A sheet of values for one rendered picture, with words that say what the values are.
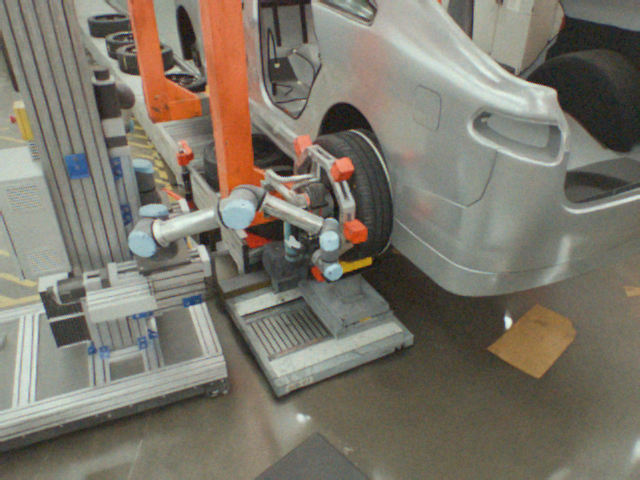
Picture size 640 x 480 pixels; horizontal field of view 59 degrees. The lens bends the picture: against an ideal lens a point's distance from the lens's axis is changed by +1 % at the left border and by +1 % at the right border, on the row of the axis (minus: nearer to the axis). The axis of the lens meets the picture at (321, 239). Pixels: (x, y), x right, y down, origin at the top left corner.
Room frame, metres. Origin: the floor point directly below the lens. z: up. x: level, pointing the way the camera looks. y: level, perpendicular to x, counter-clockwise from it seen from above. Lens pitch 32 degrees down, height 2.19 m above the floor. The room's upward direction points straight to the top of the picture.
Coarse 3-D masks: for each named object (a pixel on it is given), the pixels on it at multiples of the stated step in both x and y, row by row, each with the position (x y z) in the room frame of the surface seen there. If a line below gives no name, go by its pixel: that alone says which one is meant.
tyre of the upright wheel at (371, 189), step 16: (320, 144) 2.60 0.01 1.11; (336, 144) 2.46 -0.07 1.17; (352, 144) 2.46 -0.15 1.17; (368, 144) 2.47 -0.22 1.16; (352, 160) 2.36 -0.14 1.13; (368, 160) 2.38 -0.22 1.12; (384, 160) 2.41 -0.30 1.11; (352, 176) 2.32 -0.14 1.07; (368, 176) 2.31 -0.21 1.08; (384, 176) 2.34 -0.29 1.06; (368, 192) 2.26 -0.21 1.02; (384, 192) 2.29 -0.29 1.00; (368, 208) 2.23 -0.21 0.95; (384, 208) 2.26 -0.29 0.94; (368, 224) 2.21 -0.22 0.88; (384, 224) 2.25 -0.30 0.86; (368, 240) 2.22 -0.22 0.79; (384, 240) 2.27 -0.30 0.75; (352, 256) 2.29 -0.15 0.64; (368, 256) 2.30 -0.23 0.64
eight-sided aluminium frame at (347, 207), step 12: (300, 156) 2.61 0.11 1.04; (312, 156) 2.49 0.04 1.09; (324, 156) 2.47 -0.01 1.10; (300, 168) 2.66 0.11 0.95; (300, 192) 2.66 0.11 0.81; (336, 192) 2.28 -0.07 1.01; (348, 192) 2.28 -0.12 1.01; (348, 204) 2.24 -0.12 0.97; (348, 216) 2.26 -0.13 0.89; (348, 240) 2.24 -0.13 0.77
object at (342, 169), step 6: (336, 162) 2.29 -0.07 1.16; (342, 162) 2.29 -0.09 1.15; (348, 162) 2.30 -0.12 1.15; (330, 168) 2.33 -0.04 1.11; (336, 168) 2.28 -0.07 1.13; (342, 168) 2.27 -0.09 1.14; (348, 168) 2.28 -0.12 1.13; (336, 174) 2.28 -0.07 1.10; (342, 174) 2.26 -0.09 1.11; (348, 174) 2.29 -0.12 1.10; (336, 180) 2.28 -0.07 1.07; (342, 180) 2.30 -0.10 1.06
